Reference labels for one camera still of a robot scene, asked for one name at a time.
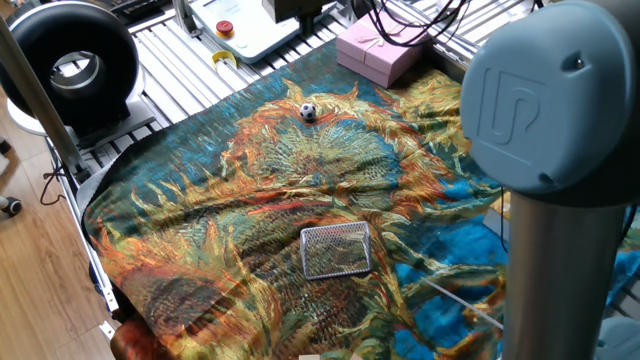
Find grey Schunk gripper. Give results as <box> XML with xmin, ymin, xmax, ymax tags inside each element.
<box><xmin>262</xmin><ymin>0</ymin><xmax>337</xmax><ymax>37</ymax></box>

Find white teach pendant red button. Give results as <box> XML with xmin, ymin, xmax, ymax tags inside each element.
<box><xmin>189</xmin><ymin>0</ymin><xmax>341</xmax><ymax>64</ymax></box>

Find pink gift box with bow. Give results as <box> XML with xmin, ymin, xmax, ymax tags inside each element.
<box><xmin>335</xmin><ymin>12</ymin><xmax>432</xmax><ymax>89</ymax></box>

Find yellow tape piece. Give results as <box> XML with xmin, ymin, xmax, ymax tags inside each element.
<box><xmin>211</xmin><ymin>49</ymin><xmax>239</xmax><ymax>72</ymax></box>

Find black keyboard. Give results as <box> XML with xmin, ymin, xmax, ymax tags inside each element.
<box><xmin>107</xmin><ymin>0</ymin><xmax>171</xmax><ymax>21</ymax></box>

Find sunflower painting print cloth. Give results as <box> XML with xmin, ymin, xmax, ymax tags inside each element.
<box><xmin>82</xmin><ymin>38</ymin><xmax>640</xmax><ymax>360</ymax></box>

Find metal mesh basket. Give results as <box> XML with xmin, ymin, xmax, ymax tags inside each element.
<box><xmin>299</xmin><ymin>220</ymin><xmax>373</xmax><ymax>281</ymax></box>

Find white zip tie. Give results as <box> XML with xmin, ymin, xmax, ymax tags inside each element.
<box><xmin>421</xmin><ymin>276</ymin><xmax>505</xmax><ymax>331</ymax></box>

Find black caster wheel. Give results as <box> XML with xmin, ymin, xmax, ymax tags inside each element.
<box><xmin>0</xmin><ymin>195</ymin><xmax>23</xmax><ymax>218</ymax></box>

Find black gripper cable bundle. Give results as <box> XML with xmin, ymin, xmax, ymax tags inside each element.
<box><xmin>367</xmin><ymin>0</ymin><xmax>474</xmax><ymax>49</ymax></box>

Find aluminium upright bracket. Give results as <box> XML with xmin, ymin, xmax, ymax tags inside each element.
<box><xmin>172</xmin><ymin>0</ymin><xmax>204</xmax><ymax>38</ymax></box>

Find thin black cable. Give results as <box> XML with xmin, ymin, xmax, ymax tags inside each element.
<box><xmin>498</xmin><ymin>187</ymin><xmax>509</xmax><ymax>252</ymax></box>

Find black ring shaped fan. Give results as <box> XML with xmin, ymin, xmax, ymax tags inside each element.
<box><xmin>0</xmin><ymin>1</ymin><xmax>146</xmax><ymax>139</ymax></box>

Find aluminium frame post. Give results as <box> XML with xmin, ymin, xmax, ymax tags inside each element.
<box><xmin>0</xmin><ymin>14</ymin><xmax>92</xmax><ymax>184</ymax></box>

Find thin dark cable loop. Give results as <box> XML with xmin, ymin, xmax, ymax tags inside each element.
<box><xmin>39</xmin><ymin>164</ymin><xmax>69</xmax><ymax>207</ymax></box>

